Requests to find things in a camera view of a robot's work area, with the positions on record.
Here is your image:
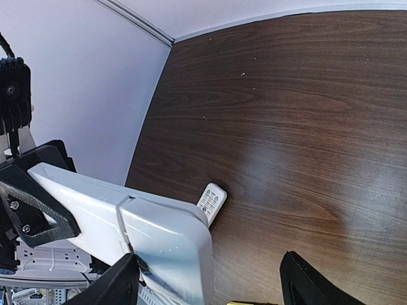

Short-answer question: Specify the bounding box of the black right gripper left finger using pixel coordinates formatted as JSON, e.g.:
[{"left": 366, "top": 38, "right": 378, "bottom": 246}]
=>
[{"left": 65, "top": 253, "right": 139, "bottom": 305}]

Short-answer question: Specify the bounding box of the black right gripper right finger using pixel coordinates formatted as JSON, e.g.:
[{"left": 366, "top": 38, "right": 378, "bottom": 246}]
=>
[{"left": 280, "top": 251, "right": 362, "bottom": 305}]

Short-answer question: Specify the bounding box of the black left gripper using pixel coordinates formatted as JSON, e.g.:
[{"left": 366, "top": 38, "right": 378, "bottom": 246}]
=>
[{"left": 1, "top": 140, "right": 79, "bottom": 273}]

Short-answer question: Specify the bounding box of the large white remote control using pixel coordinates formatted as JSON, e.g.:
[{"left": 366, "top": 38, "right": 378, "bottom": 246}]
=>
[{"left": 28, "top": 163, "right": 130, "bottom": 266}]

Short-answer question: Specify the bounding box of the white battery cover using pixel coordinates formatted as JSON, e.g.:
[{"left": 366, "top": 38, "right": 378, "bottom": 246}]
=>
[{"left": 119, "top": 195, "right": 214, "bottom": 304}]

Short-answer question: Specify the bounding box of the yellow handled screwdriver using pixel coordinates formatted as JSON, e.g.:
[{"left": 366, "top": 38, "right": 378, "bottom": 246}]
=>
[{"left": 226, "top": 301, "right": 264, "bottom": 305}]

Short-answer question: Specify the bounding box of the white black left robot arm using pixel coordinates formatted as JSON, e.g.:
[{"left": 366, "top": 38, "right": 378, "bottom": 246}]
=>
[{"left": 1, "top": 140, "right": 109, "bottom": 281}]

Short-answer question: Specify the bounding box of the small white remote control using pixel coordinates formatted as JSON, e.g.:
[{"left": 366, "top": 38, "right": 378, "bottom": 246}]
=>
[{"left": 197, "top": 183, "right": 228, "bottom": 226}]

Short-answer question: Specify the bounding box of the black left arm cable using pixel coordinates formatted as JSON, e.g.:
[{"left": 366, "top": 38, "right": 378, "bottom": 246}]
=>
[{"left": 0, "top": 31, "right": 15, "bottom": 61}]

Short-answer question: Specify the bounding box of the left aluminium corner post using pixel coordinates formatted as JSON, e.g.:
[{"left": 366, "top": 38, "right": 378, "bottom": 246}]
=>
[{"left": 95, "top": 0, "right": 175, "bottom": 49}]

